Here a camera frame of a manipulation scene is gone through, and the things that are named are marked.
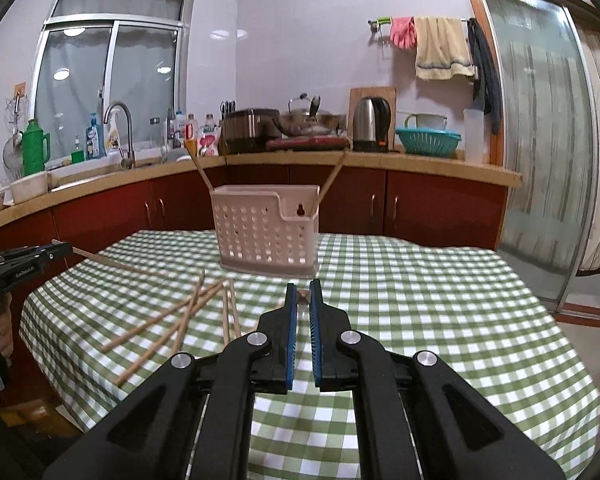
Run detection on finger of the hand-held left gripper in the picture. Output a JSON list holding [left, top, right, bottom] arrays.
[[0, 241, 74, 289]]

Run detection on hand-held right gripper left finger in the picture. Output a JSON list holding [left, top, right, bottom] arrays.
[[42, 283, 299, 480]]

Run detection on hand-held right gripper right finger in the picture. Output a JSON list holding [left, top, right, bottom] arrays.
[[308, 279, 566, 480]]

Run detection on white perforated utensil holder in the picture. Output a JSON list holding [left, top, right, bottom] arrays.
[[210, 184, 321, 278]]

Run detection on white plastic basin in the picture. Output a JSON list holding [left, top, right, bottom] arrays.
[[8, 170, 50, 205]]

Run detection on hanging metal strainer ladle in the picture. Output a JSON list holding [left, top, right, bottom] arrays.
[[2, 94, 29, 172]]

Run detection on green thermos flask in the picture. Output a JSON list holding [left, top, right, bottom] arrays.
[[22, 118, 52, 176]]

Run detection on green checked tablecloth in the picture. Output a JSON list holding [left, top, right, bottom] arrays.
[[19, 230, 600, 480]]

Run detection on blue dish soap bottle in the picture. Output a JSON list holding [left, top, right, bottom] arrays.
[[84, 112, 106, 160]]

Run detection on white spray bottle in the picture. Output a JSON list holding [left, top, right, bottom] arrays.
[[104, 110, 124, 156]]

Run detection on tall steel faucet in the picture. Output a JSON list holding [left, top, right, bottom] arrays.
[[103, 102, 137, 170]]

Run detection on red kitchen cabinet with counter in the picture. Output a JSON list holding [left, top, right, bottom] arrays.
[[0, 147, 524, 253]]

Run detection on red induction cooker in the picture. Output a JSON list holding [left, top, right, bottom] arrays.
[[265, 135, 351, 151]]

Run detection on aluminium sliding window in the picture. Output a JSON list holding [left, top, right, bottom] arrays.
[[32, 0, 199, 162]]

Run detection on cooking oil bottle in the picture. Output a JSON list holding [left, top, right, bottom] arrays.
[[184, 113, 200, 156]]

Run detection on dark rice cooker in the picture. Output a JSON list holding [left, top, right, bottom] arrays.
[[218, 107, 281, 156]]

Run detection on red and white bag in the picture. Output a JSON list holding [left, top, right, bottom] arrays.
[[197, 130, 221, 157]]

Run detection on steel wok with lid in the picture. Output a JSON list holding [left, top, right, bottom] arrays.
[[272, 92, 346, 137]]

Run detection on steel electric kettle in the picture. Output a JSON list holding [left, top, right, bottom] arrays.
[[352, 96, 394, 153]]

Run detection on teal plastic colander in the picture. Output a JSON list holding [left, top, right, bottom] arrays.
[[395, 127, 462, 157]]

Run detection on white enamel pot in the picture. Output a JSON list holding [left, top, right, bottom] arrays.
[[404, 113, 449, 131]]

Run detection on white plastic cup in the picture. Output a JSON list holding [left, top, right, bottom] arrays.
[[462, 107, 486, 164]]

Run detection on frosted glass sliding door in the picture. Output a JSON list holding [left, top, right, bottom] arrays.
[[474, 0, 599, 312]]

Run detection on dark hanging cloth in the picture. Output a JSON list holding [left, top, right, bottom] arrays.
[[467, 18, 502, 136]]

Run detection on yellow towel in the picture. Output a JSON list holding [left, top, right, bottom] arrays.
[[413, 16, 476, 81]]

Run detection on pink rubber gloves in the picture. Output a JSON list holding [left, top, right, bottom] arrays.
[[389, 16, 418, 51]]

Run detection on metal towel rail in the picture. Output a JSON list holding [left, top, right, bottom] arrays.
[[368, 17, 477, 42]]

